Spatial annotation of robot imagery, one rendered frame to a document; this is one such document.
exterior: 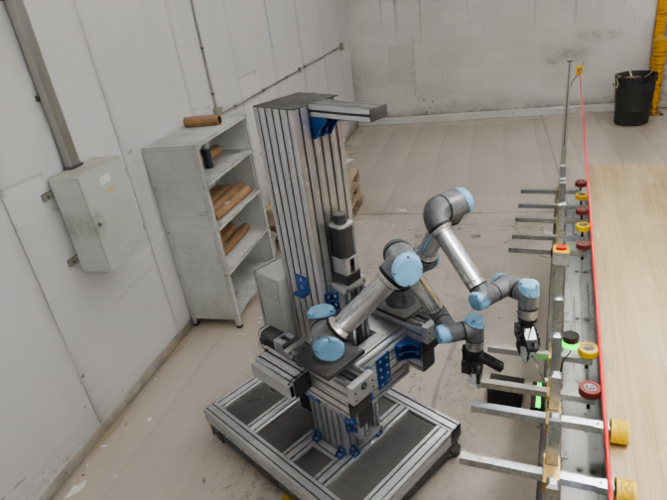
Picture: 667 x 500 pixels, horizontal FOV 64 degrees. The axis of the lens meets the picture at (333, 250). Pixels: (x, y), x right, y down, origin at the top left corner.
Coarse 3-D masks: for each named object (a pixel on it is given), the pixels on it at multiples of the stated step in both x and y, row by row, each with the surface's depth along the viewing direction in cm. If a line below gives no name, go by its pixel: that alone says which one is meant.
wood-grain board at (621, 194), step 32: (608, 192) 365; (640, 192) 359; (608, 224) 324; (640, 224) 319; (608, 256) 291; (640, 256) 287; (608, 288) 264; (640, 288) 261; (608, 320) 241; (640, 320) 238; (608, 352) 223; (640, 352) 220; (608, 384) 207; (640, 384) 204; (608, 416) 193; (640, 416) 191; (640, 448) 179; (640, 480) 168
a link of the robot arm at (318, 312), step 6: (318, 306) 217; (324, 306) 216; (330, 306) 215; (312, 312) 211; (318, 312) 210; (324, 312) 210; (330, 312) 210; (312, 318) 211; (318, 318) 209; (324, 318) 208; (312, 324) 210
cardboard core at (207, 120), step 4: (192, 116) 420; (196, 116) 418; (200, 116) 416; (204, 116) 415; (208, 116) 414; (212, 116) 412; (216, 116) 411; (220, 116) 417; (184, 120) 419; (188, 120) 418; (192, 120) 417; (196, 120) 416; (200, 120) 415; (204, 120) 414; (208, 120) 413; (212, 120) 412; (216, 120) 411; (220, 120) 418; (184, 124) 420; (188, 124) 420; (192, 124) 419; (196, 124) 418; (200, 124) 417; (204, 124) 416; (208, 124) 415; (212, 124) 415; (216, 124) 414; (220, 124) 417
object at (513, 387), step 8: (480, 384) 223; (488, 384) 221; (496, 384) 220; (504, 384) 219; (512, 384) 219; (520, 384) 218; (512, 392) 219; (520, 392) 217; (528, 392) 216; (536, 392) 215; (544, 392) 213; (568, 392) 211; (576, 392) 210; (568, 400) 211; (576, 400) 209; (584, 400) 208
